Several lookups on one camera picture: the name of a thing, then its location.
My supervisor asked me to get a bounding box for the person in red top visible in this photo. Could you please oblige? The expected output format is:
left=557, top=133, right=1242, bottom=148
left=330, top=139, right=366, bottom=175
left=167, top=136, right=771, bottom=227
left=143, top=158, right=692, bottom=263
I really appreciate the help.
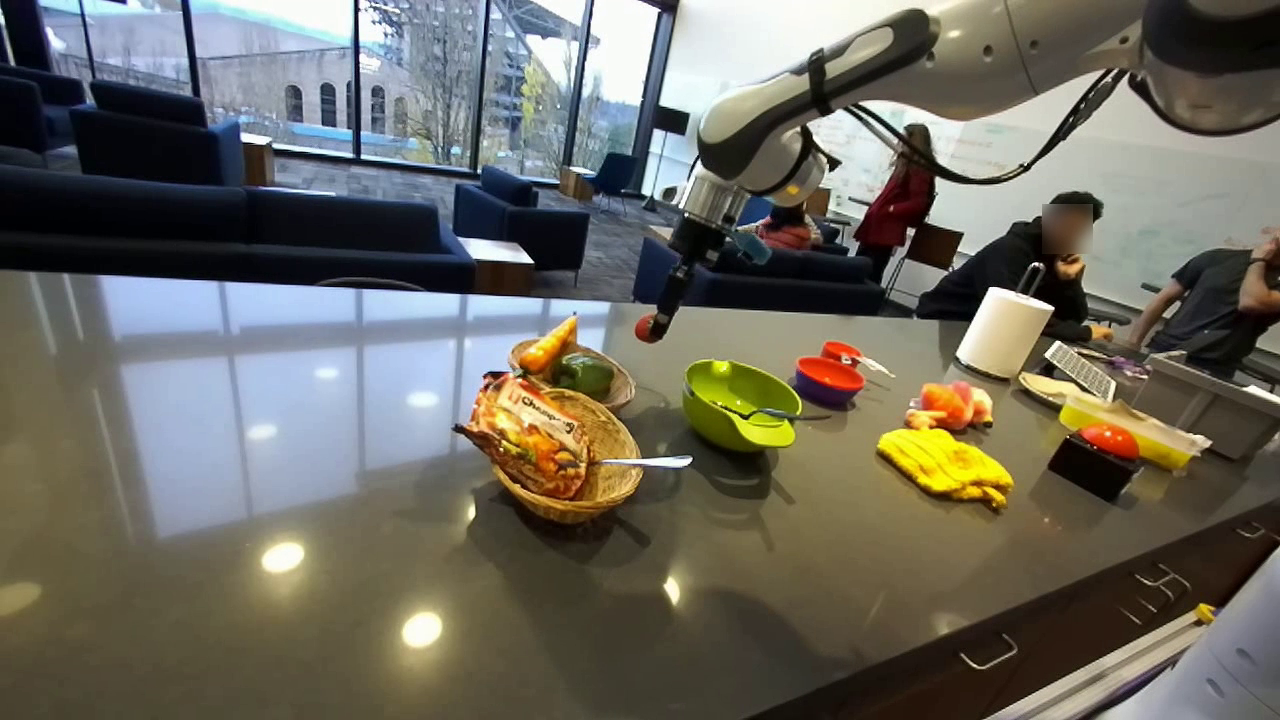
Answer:
left=857, top=123, right=937, bottom=282

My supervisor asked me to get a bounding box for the seated person red shirt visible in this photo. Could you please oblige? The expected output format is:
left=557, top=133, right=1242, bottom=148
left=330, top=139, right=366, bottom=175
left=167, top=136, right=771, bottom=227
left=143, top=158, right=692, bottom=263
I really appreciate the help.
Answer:
left=760, top=206, right=822, bottom=254

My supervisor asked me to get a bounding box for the person in black hoodie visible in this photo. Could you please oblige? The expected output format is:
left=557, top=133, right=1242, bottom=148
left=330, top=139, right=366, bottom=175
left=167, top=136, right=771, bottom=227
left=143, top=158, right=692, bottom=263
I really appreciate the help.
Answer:
left=916, top=219, right=1113, bottom=345

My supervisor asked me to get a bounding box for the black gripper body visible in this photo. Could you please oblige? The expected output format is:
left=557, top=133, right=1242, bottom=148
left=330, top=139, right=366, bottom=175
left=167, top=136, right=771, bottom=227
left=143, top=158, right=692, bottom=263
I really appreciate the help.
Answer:
left=656, top=215, right=726, bottom=312

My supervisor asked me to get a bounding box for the teal wrist camera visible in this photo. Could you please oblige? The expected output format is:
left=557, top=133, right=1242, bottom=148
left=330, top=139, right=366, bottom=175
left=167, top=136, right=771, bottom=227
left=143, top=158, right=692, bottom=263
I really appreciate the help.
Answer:
left=728, top=227, right=771, bottom=269

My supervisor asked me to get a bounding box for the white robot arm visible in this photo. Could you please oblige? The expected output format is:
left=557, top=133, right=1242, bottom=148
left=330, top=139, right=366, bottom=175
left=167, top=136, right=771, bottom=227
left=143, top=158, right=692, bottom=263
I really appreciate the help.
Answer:
left=637, top=0, right=1280, bottom=341

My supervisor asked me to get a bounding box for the snack bag in basket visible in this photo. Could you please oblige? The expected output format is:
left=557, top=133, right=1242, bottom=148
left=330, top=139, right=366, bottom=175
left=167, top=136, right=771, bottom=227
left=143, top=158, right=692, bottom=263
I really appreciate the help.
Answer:
left=460, top=372, right=593, bottom=500

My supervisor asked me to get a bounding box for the red and purple bowl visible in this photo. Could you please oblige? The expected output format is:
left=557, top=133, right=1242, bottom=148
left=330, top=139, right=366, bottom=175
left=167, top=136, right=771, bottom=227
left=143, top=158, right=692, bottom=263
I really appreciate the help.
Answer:
left=792, top=358, right=866, bottom=408

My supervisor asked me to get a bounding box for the red dome on black base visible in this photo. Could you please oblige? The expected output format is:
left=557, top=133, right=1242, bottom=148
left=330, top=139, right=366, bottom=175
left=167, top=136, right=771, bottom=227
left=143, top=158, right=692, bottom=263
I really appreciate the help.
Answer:
left=1048, top=424, right=1140, bottom=500

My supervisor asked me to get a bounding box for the yellow cloth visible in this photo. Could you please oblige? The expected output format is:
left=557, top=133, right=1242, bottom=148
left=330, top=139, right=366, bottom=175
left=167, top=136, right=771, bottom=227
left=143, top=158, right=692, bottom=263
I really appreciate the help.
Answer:
left=875, top=428, right=1017, bottom=512

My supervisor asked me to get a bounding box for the white paper towel roll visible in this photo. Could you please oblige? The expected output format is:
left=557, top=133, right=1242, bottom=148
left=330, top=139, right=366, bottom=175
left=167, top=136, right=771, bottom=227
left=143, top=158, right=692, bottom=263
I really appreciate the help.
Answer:
left=957, top=262, right=1054, bottom=379

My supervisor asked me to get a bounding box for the dark blue armchair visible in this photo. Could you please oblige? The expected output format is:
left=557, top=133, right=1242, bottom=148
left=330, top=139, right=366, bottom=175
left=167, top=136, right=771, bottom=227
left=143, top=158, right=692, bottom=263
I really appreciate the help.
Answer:
left=452, top=164, right=587, bottom=271

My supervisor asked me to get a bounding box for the seated person dark shirt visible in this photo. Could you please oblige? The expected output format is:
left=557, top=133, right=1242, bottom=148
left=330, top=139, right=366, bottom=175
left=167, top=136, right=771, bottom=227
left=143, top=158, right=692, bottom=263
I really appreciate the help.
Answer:
left=1118, top=227, right=1280, bottom=379

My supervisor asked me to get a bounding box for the clear container with yellow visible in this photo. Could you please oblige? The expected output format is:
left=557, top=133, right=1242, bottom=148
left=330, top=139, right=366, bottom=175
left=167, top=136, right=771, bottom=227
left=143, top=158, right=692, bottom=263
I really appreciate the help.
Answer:
left=1055, top=397, right=1208, bottom=474

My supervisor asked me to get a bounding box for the long dark blue sofa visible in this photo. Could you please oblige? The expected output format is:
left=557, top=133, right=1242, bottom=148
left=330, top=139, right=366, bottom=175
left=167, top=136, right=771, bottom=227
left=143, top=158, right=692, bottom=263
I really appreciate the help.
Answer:
left=0, top=164, right=477, bottom=292

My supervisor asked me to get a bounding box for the metal spoon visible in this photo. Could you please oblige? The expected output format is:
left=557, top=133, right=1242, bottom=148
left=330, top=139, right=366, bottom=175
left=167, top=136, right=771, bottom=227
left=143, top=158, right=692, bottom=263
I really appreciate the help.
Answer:
left=596, top=456, right=692, bottom=474

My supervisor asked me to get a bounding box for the large wicker basket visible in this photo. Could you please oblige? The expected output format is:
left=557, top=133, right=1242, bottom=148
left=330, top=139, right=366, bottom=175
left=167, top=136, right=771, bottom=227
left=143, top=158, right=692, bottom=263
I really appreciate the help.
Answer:
left=460, top=372, right=645, bottom=523

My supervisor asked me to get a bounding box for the small red ball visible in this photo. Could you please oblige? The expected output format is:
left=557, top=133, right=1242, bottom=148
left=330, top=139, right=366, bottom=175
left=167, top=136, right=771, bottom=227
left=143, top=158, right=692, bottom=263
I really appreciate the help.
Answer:
left=632, top=315, right=669, bottom=345

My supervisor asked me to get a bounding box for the green plastic bowl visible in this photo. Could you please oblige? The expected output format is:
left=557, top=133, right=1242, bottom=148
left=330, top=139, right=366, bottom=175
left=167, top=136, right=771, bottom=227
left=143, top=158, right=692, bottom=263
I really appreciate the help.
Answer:
left=684, top=358, right=802, bottom=453

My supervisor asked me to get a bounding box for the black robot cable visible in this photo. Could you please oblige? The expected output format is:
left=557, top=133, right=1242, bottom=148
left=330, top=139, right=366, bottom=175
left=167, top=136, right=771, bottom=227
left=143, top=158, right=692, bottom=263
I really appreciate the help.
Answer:
left=805, top=52, right=1136, bottom=193

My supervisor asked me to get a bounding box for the yellow pear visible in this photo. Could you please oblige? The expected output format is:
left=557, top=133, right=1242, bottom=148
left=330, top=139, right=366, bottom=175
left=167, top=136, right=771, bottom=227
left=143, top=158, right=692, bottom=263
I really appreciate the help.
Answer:
left=515, top=315, right=580, bottom=378

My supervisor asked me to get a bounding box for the pink orange plush toy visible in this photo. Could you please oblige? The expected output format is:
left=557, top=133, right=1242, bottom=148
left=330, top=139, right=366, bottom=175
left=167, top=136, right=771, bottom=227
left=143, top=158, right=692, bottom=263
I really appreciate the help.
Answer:
left=906, top=386, right=995, bottom=434

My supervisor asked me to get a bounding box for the dark blue sofa right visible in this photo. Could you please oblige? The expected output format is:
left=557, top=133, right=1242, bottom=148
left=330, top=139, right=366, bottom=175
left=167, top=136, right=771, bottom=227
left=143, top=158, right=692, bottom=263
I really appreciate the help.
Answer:
left=687, top=254, right=884, bottom=315

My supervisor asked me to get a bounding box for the green apple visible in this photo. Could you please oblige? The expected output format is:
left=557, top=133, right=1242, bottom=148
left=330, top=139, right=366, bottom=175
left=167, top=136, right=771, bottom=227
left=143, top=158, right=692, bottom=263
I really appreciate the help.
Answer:
left=557, top=353, right=611, bottom=399

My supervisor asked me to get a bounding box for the small red cup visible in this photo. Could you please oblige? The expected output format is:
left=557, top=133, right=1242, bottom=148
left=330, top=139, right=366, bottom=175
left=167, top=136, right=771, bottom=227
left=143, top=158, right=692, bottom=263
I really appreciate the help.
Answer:
left=822, top=341, right=891, bottom=378

